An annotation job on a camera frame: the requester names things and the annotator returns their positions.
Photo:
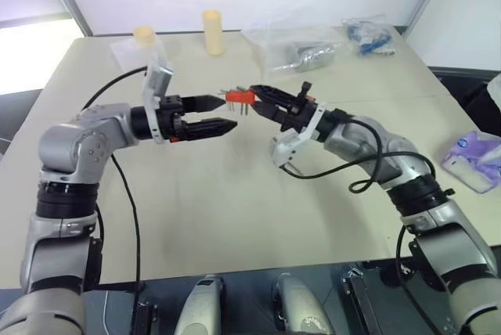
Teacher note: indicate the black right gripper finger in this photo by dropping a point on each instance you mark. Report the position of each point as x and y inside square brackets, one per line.
[276, 96]
[272, 112]

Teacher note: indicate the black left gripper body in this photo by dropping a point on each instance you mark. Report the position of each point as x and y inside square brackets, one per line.
[171, 110]

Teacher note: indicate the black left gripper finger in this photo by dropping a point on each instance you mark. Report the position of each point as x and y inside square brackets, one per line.
[211, 127]
[203, 103]

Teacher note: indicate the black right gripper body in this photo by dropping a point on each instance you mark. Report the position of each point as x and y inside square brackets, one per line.
[299, 114]

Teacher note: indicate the red hex key holder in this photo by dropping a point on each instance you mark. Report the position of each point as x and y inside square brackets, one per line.
[239, 96]

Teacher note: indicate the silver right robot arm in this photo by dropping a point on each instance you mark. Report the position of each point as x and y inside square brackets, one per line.
[430, 210]

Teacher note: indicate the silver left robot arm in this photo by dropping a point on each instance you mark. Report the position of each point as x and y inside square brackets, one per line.
[74, 147]

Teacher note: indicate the clear bag with metal parts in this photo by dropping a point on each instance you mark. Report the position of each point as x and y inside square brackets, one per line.
[297, 51]

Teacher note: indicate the flat clear plastic bag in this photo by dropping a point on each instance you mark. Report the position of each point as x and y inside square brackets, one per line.
[131, 53]

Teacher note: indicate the tall cream foam cylinder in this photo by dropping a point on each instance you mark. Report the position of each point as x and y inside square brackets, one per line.
[213, 33]

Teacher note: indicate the short cream foam cylinder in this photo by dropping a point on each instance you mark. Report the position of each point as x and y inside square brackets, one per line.
[144, 37]

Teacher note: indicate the clear bag with blue parts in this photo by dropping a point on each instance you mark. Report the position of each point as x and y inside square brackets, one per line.
[370, 35]

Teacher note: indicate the purple tissue pack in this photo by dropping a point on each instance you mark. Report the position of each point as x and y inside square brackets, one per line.
[471, 161]

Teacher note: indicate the silver rounded robot leg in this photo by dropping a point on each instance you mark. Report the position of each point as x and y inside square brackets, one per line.
[299, 305]
[201, 307]

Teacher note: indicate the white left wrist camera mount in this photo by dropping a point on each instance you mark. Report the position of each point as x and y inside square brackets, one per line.
[156, 78]

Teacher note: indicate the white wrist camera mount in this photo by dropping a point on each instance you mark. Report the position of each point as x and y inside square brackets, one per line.
[156, 78]
[287, 147]

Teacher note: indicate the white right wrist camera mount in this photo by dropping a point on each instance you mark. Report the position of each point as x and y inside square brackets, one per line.
[287, 147]

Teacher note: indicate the black bracket under table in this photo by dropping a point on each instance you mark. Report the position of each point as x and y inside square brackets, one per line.
[360, 300]
[146, 317]

